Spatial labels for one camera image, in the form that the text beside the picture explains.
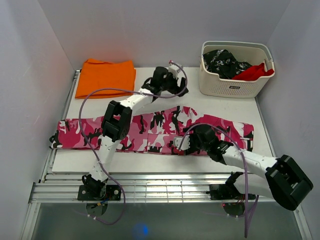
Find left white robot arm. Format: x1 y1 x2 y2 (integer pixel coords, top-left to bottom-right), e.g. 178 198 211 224
82 61 188 200

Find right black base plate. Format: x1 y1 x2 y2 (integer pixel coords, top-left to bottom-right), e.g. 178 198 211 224
205 184 245 200

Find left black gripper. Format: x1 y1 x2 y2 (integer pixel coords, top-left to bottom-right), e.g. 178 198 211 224
159 70 187 97

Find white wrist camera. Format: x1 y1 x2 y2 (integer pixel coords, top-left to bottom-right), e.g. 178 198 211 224
173 135 192 156
168 60 183 79

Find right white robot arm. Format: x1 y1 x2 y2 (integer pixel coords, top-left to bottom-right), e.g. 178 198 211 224
183 123 314 211

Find black white patterned trousers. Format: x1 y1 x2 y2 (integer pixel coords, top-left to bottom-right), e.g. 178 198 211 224
202 49 252 80

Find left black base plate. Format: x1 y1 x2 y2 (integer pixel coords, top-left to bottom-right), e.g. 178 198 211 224
76 185 122 201

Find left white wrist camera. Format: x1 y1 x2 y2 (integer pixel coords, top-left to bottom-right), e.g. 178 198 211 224
168 60 183 79

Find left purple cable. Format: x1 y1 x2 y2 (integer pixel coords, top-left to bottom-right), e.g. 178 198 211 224
72 61 189 226

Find cream plastic laundry basket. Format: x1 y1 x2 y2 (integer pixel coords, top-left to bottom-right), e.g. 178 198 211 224
198 40 275 98

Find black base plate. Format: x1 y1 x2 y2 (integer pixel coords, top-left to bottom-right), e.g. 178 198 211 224
205 184 245 200
76 185 122 201

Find pink camouflage trousers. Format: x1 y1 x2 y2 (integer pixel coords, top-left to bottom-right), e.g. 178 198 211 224
49 106 254 155

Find folded orange trousers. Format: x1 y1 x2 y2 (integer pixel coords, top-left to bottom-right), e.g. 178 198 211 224
75 58 136 99

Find red trousers in basket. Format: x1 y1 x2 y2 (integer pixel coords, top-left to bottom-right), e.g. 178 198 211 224
232 63 275 82

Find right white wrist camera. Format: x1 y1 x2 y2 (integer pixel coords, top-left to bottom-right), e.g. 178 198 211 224
173 135 192 156

